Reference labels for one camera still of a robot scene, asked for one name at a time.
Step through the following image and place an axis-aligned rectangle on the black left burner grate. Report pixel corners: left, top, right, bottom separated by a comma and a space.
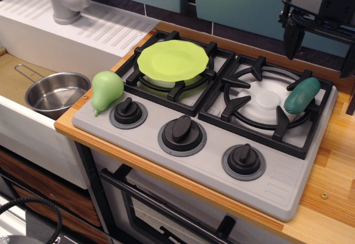
116, 30, 236, 116

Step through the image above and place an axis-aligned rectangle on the dark green toy cucumber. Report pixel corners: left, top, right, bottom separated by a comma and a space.
284, 77, 321, 114

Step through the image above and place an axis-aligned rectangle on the black right burner grate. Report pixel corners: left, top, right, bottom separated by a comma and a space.
199, 55, 337, 159

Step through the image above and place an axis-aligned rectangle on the black cable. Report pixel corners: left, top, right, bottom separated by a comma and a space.
0, 196, 63, 244

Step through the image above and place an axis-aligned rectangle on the toy oven door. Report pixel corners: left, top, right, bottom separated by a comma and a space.
99, 163, 267, 244

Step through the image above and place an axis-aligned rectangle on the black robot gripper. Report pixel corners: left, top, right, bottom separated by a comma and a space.
279, 0, 354, 78

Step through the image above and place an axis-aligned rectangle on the black stove knob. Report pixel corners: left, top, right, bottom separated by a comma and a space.
158, 115, 207, 157
109, 97, 148, 130
222, 144, 266, 181

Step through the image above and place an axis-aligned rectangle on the black left stove knob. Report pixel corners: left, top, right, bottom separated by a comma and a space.
109, 97, 148, 130

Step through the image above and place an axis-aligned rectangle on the black right stove knob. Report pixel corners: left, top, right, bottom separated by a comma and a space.
222, 144, 266, 181

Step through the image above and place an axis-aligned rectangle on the lime green plastic plate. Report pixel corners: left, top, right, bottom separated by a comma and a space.
137, 40, 209, 82

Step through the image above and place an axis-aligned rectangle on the black burner grate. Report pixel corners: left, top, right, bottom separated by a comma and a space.
116, 30, 236, 116
199, 55, 337, 159

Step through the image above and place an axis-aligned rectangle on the black middle stove knob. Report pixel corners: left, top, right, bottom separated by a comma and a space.
158, 115, 207, 157

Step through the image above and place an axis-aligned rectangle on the wooden drawer front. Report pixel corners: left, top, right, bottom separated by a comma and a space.
1, 147, 101, 227

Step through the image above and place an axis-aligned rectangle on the grey toy stove top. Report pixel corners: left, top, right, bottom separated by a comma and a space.
71, 30, 339, 222

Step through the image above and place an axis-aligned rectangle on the small steel saucepan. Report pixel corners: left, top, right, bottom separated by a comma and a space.
14, 64, 91, 120

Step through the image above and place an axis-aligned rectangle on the white toy sink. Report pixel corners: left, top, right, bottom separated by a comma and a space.
1, 0, 158, 189

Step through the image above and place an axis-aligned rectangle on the light green toy pear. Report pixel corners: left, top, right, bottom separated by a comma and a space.
92, 71, 124, 116

